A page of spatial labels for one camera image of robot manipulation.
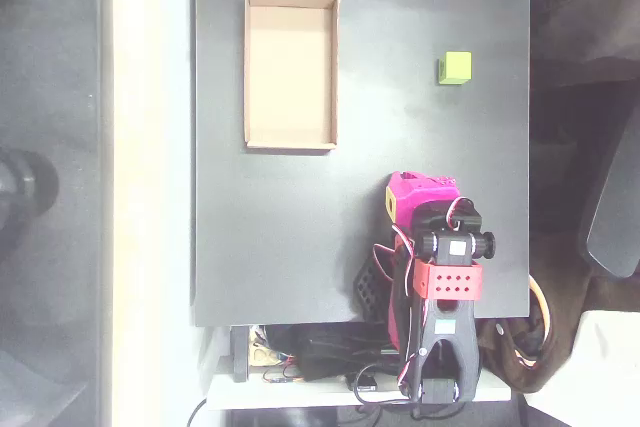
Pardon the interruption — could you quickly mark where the green cube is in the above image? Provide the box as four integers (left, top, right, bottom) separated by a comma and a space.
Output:
438, 50, 473, 86

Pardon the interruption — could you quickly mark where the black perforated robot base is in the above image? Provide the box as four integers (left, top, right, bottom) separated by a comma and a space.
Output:
352, 256, 396, 323

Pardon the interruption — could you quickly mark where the cardboard box tray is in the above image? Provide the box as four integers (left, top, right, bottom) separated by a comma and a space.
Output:
243, 0, 341, 151

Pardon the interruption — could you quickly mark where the black office chair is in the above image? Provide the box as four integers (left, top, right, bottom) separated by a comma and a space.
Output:
577, 96, 640, 279

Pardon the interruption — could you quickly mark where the black power adapter bundle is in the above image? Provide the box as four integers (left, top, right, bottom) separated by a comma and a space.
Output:
292, 324, 406, 381

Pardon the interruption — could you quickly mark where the small black connector box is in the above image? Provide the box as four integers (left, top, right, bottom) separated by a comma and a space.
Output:
355, 370, 380, 393

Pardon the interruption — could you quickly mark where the brown jacket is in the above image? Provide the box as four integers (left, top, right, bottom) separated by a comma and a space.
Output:
474, 266, 601, 394

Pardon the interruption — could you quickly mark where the small plywood piece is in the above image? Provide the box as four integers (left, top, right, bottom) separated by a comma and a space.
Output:
249, 340, 279, 368

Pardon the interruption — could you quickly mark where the white shelf board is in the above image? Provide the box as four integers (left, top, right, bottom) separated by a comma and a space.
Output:
207, 356, 512, 411

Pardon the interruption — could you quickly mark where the black table clamp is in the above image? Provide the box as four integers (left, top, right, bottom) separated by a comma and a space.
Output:
229, 325, 251, 383

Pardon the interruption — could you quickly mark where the black round cylinder object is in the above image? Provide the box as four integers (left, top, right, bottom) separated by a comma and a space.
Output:
0, 146, 60, 248

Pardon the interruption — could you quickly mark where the black power cable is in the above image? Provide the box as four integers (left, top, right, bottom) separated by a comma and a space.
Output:
186, 396, 209, 427

